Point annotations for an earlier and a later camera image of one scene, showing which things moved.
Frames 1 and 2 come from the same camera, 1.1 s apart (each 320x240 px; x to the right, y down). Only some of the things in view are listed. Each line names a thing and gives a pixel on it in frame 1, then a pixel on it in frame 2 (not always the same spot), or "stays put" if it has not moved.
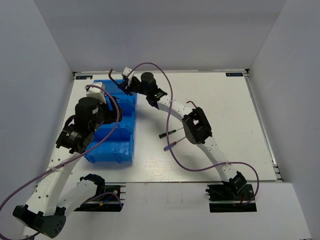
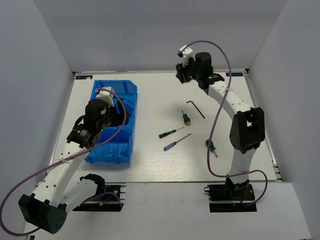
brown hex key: (190, 101) stays put
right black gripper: (124, 85) -> (180, 71)
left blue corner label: (83, 77) stays put
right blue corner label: (234, 74) stays put
